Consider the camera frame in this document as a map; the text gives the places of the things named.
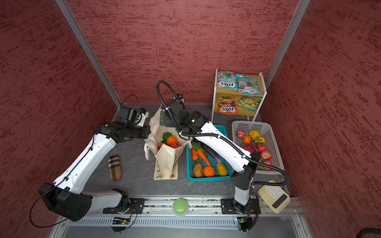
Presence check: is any purple eggplant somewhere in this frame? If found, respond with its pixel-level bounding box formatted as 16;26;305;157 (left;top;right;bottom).
202;145;222;163

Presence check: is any pink dragon fruit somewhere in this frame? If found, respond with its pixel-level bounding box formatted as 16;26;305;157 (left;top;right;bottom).
244;144;257;153

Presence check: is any green push button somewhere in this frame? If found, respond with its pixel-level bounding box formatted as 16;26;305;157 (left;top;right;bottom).
172;198;189;217

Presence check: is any small red apple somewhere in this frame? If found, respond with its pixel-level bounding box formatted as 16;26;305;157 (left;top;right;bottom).
237;130;246;138

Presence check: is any cream calculator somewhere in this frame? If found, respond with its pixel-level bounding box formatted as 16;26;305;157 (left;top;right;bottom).
258;185;291;214

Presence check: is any orange candy bag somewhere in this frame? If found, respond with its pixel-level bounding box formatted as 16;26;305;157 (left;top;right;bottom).
216;96;239;115

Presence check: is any green yellow candy bag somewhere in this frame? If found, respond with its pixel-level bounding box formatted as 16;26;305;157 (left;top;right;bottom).
236;96;262;112

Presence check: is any teal candy bag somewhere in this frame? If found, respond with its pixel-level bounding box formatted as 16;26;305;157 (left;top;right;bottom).
216;71;238;90
236;74;262;96

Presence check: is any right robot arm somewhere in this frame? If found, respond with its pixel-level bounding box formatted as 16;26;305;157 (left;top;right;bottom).
156;80;291;214

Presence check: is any white wooden shelf rack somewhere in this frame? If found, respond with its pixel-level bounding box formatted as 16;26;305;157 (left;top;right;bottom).
210;68;267;123

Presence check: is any orange pumpkin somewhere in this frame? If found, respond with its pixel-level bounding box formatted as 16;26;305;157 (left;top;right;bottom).
166;136;178;146

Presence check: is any plaid case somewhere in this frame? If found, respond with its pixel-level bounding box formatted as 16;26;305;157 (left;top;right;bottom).
108;156;122;181

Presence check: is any cream canvas grocery bag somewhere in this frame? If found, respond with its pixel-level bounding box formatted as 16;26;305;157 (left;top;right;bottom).
144;109;191;180

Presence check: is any orange carrot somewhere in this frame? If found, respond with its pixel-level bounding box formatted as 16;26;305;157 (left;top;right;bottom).
191;149;198;161
197;149;211;166

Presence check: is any yellow corn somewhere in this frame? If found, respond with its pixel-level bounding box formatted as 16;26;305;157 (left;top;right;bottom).
217;163;228;177

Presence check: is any white plastic basket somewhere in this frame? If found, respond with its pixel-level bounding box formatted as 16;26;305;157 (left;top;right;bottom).
232;121;284;170

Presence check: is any teal plastic basket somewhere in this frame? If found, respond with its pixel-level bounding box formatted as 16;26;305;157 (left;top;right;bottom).
185;124;237;182

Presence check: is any orange tangerine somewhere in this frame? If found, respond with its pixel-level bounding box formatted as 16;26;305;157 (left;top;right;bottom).
203;166;215;178

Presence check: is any teal candy bag left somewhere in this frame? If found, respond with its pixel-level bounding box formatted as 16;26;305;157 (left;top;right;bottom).
216;71;238;90

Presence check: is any orange fruit white basket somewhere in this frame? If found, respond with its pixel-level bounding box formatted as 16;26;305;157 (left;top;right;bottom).
243;135;252;144

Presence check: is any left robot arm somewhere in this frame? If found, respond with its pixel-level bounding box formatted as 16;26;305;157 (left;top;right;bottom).
38;105;150;221

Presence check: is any yellow bell pepper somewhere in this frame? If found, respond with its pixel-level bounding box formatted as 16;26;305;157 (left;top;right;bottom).
249;130;262;140

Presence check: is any potato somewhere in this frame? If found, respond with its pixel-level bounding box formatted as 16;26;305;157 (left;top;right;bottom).
192;163;203;178

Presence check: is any teal candy bag right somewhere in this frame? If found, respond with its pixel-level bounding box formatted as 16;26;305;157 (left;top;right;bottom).
236;74;262;96

